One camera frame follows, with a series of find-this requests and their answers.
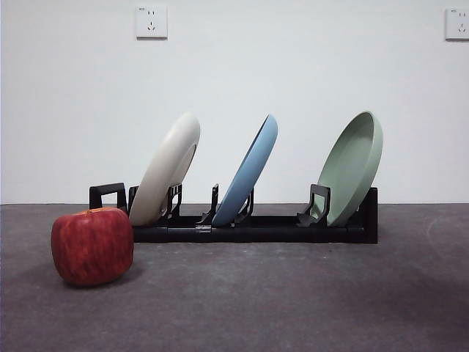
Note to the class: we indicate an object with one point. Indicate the white wall socket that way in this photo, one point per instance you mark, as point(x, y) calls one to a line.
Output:
point(458, 23)
point(152, 22)

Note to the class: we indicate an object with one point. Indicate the blue plate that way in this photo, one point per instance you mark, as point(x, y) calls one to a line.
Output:
point(245, 172)

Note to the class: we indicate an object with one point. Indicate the pale cream yellow plate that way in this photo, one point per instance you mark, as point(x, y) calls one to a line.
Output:
point(161, 172)

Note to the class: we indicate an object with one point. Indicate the red apple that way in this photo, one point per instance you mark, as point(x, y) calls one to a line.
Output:
point(91, 249)

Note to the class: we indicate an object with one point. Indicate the black plate rack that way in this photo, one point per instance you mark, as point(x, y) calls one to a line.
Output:
point(256, 234)

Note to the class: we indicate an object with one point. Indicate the green plate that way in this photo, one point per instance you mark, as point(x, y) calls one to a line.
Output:
point(348, 172)

